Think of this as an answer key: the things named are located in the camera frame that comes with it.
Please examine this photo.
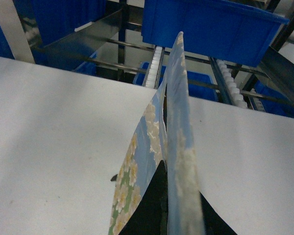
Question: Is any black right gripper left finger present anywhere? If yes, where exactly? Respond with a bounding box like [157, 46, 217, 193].
[120, 160, 168, 235]

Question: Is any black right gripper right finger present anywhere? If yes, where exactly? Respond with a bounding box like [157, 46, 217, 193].
[199, 193, 237, 235]

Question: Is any flower gift bag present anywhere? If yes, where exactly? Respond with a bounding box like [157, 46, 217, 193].
[108, 32, 206, 235]

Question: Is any blue bin on conveyor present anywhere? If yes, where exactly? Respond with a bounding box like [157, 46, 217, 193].
[142, 0, 289, 67]

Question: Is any small black debris speck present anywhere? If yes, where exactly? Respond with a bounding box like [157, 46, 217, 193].
[110, 174, 118, 182]

